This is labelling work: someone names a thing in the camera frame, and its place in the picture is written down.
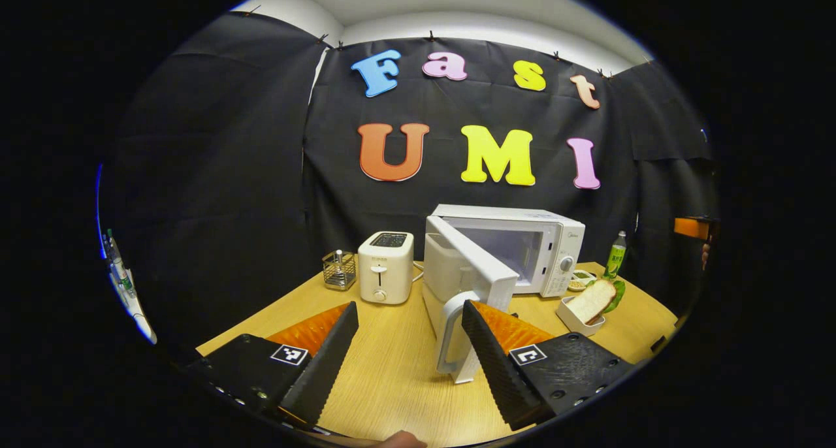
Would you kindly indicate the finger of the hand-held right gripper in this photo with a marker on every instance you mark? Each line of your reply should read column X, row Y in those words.
column 689, row 228

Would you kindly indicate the bread and lettuce sandwich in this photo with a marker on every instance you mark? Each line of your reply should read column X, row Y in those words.
column 591, row 301

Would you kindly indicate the green drink bottle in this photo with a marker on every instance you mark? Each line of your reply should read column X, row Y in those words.
column 614, row 258

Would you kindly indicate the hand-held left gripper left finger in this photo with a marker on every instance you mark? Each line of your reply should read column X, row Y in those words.
column 320, row 379

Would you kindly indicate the white rectangular tray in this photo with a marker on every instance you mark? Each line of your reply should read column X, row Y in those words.
column 570, row 317

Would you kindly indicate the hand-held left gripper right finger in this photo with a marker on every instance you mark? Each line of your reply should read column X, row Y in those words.
column 499, row 379

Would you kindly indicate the white microwave oven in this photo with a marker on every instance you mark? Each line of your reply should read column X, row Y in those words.
column 483, row 265

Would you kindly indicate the row of black clips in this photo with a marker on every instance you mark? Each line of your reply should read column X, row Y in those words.
column 431, row 36

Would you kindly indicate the white divided grain dish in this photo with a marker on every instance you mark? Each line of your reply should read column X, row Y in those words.
column 578, row 283

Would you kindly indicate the white toaster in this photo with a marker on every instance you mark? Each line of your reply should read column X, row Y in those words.
column 385, row 268

